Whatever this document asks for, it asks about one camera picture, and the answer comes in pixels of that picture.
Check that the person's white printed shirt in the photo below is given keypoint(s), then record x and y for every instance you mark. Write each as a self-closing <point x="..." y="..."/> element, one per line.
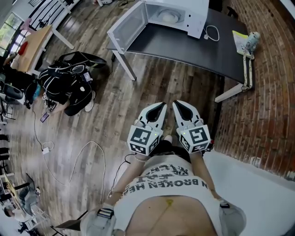
<point x="166" y="182"/>

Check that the black table white legs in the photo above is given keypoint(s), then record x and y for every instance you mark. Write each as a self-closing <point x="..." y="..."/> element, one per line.
<point x="184" y="50"/>

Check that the person's left forearm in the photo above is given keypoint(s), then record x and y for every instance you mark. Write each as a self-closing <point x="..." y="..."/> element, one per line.
<point x="119" y="184"/>

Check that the white microwave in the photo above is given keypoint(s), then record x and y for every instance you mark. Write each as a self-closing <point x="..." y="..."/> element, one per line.
<point x="196" y="20"/>

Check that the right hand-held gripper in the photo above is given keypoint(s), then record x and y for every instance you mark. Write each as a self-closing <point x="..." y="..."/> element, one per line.
<point x="196" y="137"/>

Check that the red object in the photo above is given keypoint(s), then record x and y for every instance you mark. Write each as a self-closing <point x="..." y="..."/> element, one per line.
<point x="23" y="48"/>

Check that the wooden desk white legs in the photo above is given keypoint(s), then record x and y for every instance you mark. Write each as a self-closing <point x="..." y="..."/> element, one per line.
<point x="39" y="43"/>

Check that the person's upper chest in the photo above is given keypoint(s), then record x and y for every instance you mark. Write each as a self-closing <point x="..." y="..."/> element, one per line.
<point x="184" y="219"/>

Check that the black backpack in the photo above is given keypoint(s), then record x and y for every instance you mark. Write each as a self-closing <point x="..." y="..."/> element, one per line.
<point x="57" y="85"/>

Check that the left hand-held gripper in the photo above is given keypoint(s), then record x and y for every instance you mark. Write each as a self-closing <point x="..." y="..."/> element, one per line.
<point x="140" y="138"/>

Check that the white round plate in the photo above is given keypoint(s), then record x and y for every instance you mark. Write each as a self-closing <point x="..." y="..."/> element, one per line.
<point x="160" y="14"/>

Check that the black round stool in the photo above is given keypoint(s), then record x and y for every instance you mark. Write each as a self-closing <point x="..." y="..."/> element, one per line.
<point x="92" y="60"/>

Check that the window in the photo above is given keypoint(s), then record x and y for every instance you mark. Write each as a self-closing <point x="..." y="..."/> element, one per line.
<point x="10" y="25"/>

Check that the person's right forearm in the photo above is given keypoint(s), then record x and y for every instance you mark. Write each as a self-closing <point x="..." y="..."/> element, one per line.
<point x="202" y="172"/>

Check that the light blue plush toy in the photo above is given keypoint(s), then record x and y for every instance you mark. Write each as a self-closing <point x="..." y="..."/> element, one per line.
<point x="252" y="40"/>

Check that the purple phone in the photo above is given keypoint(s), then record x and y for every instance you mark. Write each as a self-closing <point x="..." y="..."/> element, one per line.
<point x="44" y="117"/>

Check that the yellow green book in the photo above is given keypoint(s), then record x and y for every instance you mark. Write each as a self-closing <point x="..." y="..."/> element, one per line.
<point x="238" y="39"/>

